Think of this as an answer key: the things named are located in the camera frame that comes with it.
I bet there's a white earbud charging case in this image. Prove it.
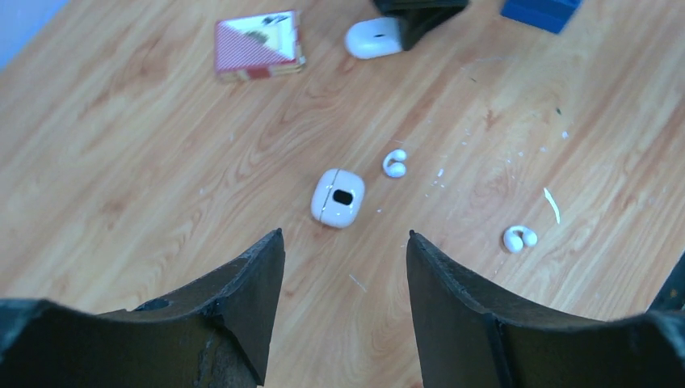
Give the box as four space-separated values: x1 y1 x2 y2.
310 168 365 229

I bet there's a playing card box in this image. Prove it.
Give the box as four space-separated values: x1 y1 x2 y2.
214 10 306 82

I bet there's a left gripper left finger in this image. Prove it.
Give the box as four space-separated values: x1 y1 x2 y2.
1 229 285 387

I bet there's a blue building block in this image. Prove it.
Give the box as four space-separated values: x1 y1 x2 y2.
500 0 583 34

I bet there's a small white plastic sliver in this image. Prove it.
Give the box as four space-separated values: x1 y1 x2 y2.
543 188 561 225

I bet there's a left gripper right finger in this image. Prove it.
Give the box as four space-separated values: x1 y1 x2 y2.
406 232 684 387

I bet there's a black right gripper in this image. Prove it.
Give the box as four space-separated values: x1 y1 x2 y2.
372 0 470 51

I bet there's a white earbud mid table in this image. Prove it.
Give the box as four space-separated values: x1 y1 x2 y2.
382 149 407 179

